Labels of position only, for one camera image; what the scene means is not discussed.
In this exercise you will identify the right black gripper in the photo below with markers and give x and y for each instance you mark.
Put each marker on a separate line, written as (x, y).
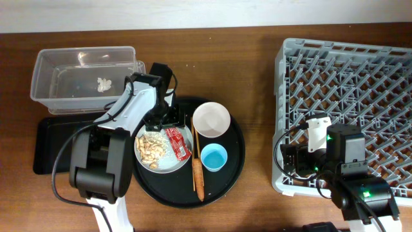
(300, 151)

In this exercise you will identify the peanut shell food scraps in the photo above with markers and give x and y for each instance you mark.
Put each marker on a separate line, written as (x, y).
(151, 147)

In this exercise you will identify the clear plastic waste bin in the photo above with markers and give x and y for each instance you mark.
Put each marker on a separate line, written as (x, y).
(65, 79)

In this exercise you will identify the black rectangular tray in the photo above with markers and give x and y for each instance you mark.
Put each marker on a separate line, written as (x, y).
(52, 132)

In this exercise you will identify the grey dishwasher rack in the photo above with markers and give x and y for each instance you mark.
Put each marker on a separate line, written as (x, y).
(363, 85)

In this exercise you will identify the wooden chopstick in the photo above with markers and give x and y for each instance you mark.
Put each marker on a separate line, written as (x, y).
(199, 153)
(192, 156)

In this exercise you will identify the grey plate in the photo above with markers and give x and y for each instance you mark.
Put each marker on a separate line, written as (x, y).
(169, 163)

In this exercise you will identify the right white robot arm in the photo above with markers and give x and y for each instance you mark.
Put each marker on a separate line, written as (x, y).
(367, 202)

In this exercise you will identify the red snack wrapper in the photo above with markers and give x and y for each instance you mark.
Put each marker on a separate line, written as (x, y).
(178, 144)

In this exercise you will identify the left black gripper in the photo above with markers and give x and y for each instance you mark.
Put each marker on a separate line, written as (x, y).
(177, 120)

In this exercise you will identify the round black serving tray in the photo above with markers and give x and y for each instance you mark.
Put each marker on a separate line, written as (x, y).
(174, 188)

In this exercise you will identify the left wooden chopstick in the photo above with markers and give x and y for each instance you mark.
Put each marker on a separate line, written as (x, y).
(192, 156)

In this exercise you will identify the white bowl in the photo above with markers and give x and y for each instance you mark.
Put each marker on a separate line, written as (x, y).
(211, 119)

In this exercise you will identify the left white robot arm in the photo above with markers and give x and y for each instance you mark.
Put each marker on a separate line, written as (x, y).
(105, 191)

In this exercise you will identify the light blue cup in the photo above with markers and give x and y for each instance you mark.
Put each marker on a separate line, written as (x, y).
(213, 157)

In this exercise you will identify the right wooden chopstick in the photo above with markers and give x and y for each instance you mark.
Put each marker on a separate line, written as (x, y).
(199, 153)

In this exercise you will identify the orange carrot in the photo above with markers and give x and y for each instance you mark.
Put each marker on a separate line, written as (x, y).
(198, 178)

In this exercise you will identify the crumpled white tissue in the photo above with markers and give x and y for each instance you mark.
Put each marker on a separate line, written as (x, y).
(103, 84)

